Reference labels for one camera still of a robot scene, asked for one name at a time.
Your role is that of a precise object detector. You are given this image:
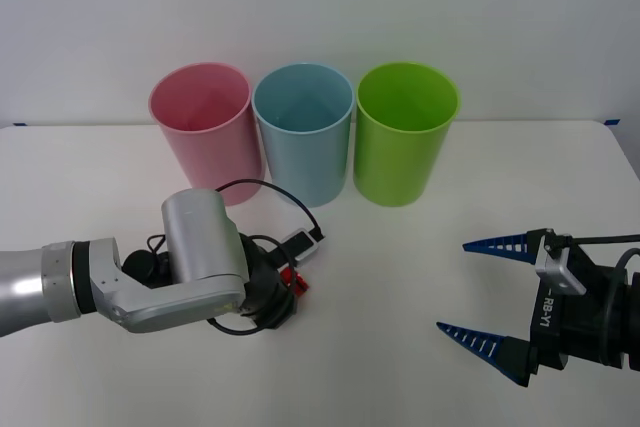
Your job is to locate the red drink can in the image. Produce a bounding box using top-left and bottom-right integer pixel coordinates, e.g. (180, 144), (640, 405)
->
(279, 268), (314, 299)

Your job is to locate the green plastic bin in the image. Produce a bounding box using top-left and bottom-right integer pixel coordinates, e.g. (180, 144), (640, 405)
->
(352, 61), (462, 208)

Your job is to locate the pale blue plastic bin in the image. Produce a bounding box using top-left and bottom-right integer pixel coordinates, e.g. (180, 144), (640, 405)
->
(251, 63), (357, 209)

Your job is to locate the pink plastic bin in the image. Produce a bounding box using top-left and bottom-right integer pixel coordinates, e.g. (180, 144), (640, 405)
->
(148, 62), (266, 208)

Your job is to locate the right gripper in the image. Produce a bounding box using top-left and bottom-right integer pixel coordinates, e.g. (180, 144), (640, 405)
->
(436, 228), (610, 389)

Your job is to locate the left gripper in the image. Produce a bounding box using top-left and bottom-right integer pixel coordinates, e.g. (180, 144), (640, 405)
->
(259, 291), (302, 331)

